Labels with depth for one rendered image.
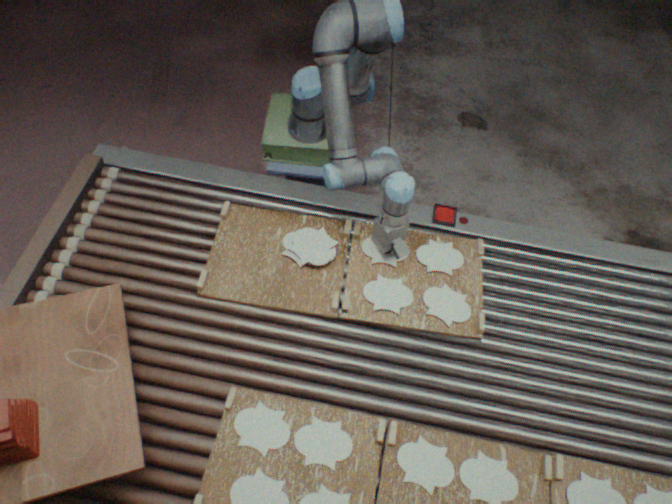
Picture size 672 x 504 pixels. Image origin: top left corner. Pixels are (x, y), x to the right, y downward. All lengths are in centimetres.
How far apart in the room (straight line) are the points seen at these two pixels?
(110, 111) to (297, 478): 273
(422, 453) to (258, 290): 64
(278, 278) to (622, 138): 280
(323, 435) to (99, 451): 52
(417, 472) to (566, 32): 380
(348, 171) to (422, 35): 285
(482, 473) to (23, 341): 118
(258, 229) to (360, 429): 70
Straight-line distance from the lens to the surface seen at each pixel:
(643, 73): 467
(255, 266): 176
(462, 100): 390
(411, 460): 153
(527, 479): 161
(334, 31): 157
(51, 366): 159
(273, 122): 213
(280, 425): 153
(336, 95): 158
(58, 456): 150
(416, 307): 172
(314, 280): 173
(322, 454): 151
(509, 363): 173
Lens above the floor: 240
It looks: 55 degrees down
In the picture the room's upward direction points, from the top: 7 degrees clockwise
